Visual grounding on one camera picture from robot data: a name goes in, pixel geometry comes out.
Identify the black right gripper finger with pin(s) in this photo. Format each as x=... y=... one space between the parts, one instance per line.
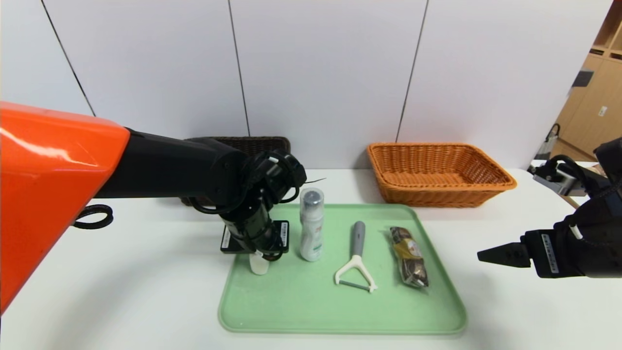
x=510 y=255

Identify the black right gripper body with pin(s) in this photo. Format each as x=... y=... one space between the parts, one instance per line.
x=545 y=251

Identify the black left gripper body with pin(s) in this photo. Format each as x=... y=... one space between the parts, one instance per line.
x=232 y=241

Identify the white soap bar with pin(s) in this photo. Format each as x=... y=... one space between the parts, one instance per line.
x=259 y=267

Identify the white bottle clear cap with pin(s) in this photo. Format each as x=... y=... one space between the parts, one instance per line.
x=311 y=238

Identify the brown gold snack packet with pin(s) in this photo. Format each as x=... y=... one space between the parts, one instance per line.
x=410 y=257

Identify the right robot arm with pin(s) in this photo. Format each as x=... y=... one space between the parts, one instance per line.
x=602 y=233

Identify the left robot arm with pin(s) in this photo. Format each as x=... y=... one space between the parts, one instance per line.
x=48 y=170

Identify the orange wicker basket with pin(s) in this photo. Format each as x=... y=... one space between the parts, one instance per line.
x=437 y=197

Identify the dark brown wicker basket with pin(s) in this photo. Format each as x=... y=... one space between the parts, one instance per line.
x=257 y=145

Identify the green plastic tray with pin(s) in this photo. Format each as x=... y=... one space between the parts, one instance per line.
x=301 y=301

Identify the wooden cabinet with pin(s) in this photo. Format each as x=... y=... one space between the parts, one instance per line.
x=593 y=112

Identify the black sign plate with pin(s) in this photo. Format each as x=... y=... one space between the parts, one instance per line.
x=583 y=78

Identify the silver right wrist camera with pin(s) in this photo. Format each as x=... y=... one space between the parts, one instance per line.
x=559 y=183

